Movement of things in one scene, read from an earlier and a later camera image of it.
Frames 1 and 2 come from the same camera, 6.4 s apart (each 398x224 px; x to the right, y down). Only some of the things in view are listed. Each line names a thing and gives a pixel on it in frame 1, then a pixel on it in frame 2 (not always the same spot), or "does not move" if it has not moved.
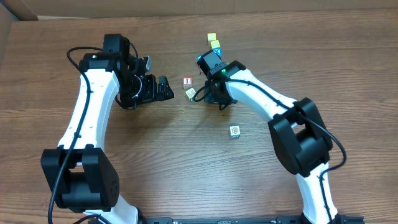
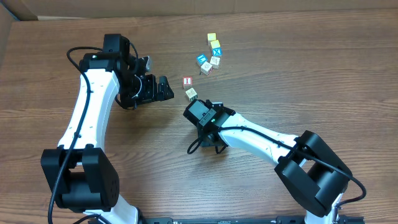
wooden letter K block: x=190 y=93 does not move
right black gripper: x=209 y=94 to x=205 y=140
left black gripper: x=150 y=94 does not move
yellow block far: x=211 y=36 does not move
